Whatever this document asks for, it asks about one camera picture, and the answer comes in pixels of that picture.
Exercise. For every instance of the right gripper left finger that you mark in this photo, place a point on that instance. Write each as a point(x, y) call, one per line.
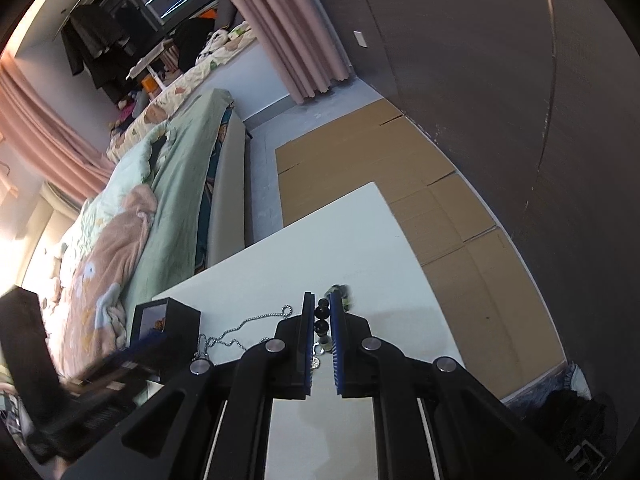
point(276, 369)

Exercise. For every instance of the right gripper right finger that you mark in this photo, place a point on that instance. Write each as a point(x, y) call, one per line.
point(368, 367)

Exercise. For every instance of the black jewelry box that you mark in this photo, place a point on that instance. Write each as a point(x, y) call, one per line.
point(165, 333)

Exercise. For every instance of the gold butterfly pendant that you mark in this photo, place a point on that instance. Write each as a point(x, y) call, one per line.
point(319, 350)

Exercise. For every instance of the pink floral blanket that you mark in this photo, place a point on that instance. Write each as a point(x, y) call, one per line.
point(96, 320)

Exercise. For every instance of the flattened brown cardboard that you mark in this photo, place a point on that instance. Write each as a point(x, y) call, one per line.
point(498, 320)

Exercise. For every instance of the green sheeted bed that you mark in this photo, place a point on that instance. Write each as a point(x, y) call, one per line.
point(169, 256)

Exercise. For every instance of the pale green duvet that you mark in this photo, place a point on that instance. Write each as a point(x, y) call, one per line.
point(133, 169)

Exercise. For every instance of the pink curtain by window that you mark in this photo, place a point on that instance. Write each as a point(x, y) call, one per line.
point(45, 141)

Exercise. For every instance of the floral window seat cushion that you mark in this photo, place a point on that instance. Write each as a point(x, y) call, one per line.
point(220, 48)

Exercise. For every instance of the white small folding table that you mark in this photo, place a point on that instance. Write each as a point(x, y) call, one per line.
point(146, 63)

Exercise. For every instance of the dark brown wardrobe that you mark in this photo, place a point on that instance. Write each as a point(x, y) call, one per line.
point(537, 103)

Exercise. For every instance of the pink curtain by wardrobe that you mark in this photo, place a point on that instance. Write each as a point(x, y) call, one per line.
point(299, 43)

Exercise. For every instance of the hanging dark clothes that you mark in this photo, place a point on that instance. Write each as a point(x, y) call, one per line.
point(94, 41)

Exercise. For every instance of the white wall switch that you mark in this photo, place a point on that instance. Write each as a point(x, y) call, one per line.
point(361, 41)

